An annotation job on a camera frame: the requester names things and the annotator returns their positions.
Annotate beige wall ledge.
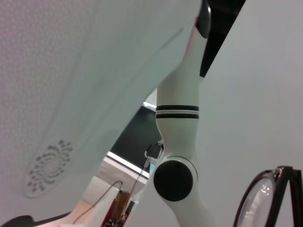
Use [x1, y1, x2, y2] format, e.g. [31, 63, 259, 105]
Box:
[81, 151, 151, 213]

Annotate thin grey hanging cable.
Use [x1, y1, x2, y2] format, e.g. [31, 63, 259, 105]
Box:
[131, 143, 153, 201]

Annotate round perforated ceiling vent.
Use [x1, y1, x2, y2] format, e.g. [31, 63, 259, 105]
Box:
[23, 139, 74, 198]

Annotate black framed glasses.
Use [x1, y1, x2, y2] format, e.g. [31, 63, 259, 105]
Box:
[232, 165, 303, 227]

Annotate dark background cable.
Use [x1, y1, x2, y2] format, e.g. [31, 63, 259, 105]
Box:
[72, 180, 124, 224]

